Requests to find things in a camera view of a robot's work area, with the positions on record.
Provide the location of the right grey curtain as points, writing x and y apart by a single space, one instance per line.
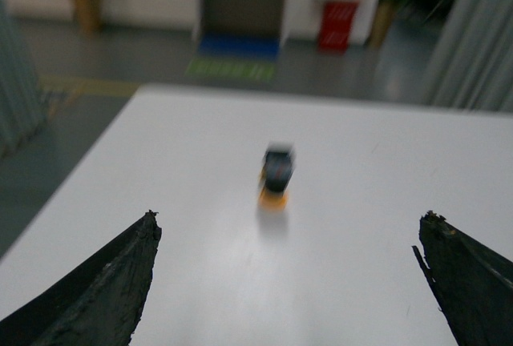
471 66

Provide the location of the grey curtain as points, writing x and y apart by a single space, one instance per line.
23 113
471 66

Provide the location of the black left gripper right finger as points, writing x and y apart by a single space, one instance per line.
471 283

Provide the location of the green floor sign sticker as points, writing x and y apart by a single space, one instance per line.
218 68

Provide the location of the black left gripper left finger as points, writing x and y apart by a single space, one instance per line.
100 302

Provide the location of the red fire extinguisher box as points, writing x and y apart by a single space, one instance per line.
336 25

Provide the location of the blue floor mat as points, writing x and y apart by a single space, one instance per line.
240 46

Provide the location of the left grey curtain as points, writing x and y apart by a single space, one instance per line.
23 113

